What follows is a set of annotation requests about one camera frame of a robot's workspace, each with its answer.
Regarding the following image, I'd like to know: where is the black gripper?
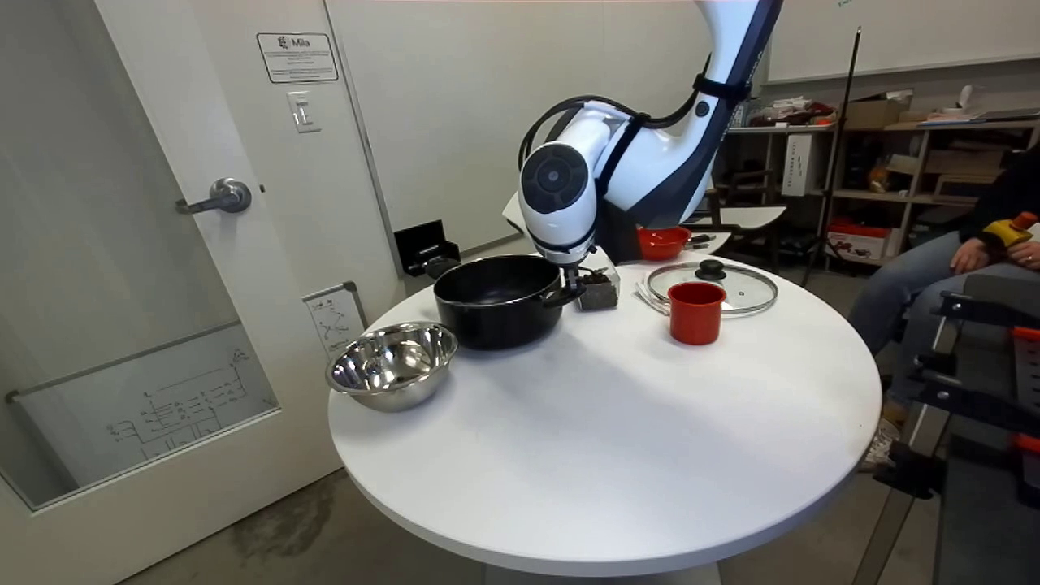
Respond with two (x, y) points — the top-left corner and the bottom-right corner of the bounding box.
(557, 256), (599, 294)

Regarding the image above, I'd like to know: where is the red metal cup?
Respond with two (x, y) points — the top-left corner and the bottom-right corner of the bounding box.
(668, 278), (728, 347)

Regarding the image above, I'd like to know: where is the black cooking pot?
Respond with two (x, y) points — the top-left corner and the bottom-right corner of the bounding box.
(431, 253), (587, 352)

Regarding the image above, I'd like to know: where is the red plastic bowl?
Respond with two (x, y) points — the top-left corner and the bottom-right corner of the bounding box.
(633, 220), (691, 262)

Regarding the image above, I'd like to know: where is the glass pot lid black knob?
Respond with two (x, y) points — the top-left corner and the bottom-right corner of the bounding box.
(639, 256), (781, 322)

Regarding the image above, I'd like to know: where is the white low side table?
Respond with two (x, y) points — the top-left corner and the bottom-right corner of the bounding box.
(710, 200), (790, 235)

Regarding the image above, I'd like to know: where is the stainless steel mixing bowl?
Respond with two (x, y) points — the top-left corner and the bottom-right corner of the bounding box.
(324, 319), (463, 411)

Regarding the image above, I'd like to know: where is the black tripod pole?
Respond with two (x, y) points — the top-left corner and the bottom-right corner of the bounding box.
(816, 30), (868, 289)

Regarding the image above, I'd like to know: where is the seated person in jeans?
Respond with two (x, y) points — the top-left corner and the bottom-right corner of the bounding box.
(850, 140), (1040, 419)

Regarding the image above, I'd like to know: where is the wooden storage shelf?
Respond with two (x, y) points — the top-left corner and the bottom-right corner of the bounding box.
(718, 90), (1040, 268)

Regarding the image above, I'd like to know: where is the yellow hand controller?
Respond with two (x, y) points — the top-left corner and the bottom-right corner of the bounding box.
(976, 210), (1037, 253)

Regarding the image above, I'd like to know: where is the white door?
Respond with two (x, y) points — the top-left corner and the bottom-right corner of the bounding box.
(0, 0), (405, 585)

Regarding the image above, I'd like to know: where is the black robot cart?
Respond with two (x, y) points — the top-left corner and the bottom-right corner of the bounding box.
(874, 268), (1040, 585)

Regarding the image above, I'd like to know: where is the orange black clamp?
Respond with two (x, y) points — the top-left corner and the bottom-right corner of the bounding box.
(921, 371), (1040, 460)
(939, 293), (1040, 352)

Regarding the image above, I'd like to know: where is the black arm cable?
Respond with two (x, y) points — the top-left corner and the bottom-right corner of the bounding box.
(517, 67), (728, 169)

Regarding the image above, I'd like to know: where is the white light switch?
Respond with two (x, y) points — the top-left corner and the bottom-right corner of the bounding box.
(285, 87), (324, 137)

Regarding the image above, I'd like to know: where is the white wall sign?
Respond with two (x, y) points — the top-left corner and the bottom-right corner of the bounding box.
(253, 30), (341, 87)

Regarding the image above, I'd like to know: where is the silver door lever handle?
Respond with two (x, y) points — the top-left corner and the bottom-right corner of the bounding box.
(175, 176), (253, 217)

